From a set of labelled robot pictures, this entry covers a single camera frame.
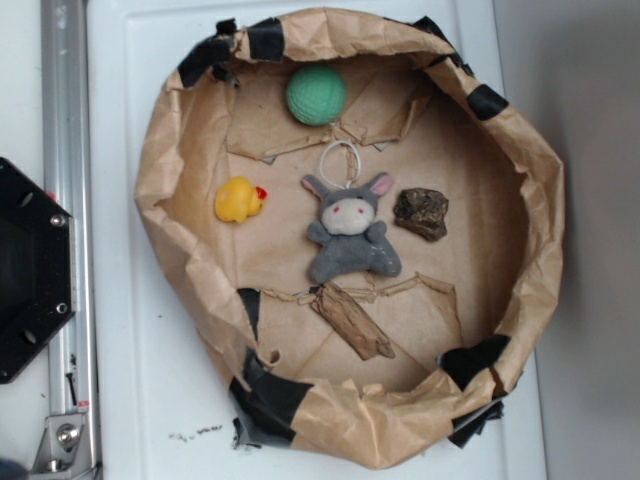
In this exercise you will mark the metal corner bracket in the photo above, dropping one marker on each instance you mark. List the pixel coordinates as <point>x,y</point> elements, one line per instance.
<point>66,450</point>

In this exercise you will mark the green foam ball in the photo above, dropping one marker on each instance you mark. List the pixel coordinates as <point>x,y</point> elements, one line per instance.
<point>316,95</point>

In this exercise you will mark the brown paper bag tray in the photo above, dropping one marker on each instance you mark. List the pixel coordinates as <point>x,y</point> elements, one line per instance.
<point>465,312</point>

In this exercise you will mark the dark brown rock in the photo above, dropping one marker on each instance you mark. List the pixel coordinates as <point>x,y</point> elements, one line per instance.
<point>422,211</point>

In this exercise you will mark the light brown wood chip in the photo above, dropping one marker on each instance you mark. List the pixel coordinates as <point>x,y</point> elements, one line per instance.
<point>352,323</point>

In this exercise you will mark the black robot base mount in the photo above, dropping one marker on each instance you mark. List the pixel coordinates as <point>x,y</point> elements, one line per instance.
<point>36,276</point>

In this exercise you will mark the aluminium extrusion rail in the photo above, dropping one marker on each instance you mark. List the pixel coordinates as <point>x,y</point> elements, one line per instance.
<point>73,378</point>

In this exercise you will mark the grey plush donkey toy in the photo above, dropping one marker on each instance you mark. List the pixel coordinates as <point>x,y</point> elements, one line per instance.
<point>351,239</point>

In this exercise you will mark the yellow rubber duck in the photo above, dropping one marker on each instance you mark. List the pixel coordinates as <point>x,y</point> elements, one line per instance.
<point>238,199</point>

